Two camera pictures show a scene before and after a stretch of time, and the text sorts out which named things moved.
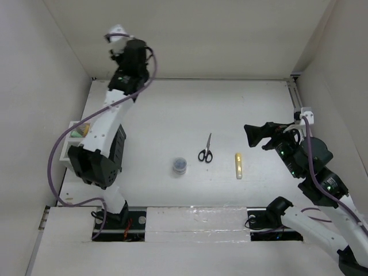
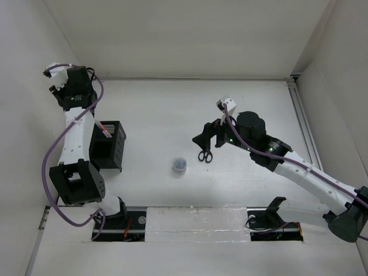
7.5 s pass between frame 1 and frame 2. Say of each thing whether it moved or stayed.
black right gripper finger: moved
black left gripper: moved
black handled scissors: stayed
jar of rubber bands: stayed
